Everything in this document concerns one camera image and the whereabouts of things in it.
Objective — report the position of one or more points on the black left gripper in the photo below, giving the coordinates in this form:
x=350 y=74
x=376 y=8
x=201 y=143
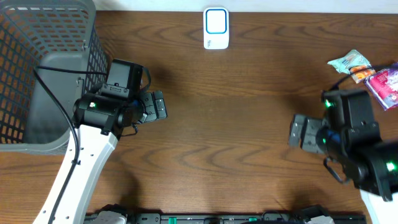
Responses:
x=152 y=106

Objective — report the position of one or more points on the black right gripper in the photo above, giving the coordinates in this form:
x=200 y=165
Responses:
x=308 y=136

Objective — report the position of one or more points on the small orange box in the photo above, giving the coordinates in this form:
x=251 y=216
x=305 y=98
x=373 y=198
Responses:
x=361 y=72

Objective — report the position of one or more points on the mint green snack packet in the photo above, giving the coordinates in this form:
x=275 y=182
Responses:
x=352 y=59

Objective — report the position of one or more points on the purple red tissue pack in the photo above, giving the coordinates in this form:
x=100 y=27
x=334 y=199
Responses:
x=383 y=85

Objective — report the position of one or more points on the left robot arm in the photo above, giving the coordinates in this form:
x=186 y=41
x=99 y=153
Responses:
x=99 y=124

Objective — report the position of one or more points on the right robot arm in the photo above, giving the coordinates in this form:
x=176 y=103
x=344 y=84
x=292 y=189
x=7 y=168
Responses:
x=354 y=153

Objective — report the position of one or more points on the grey plastic mesh basket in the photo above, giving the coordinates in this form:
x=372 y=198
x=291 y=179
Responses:
x=50 y=56

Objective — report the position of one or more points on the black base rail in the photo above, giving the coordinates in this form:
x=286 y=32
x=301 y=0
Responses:
x=314 y=214

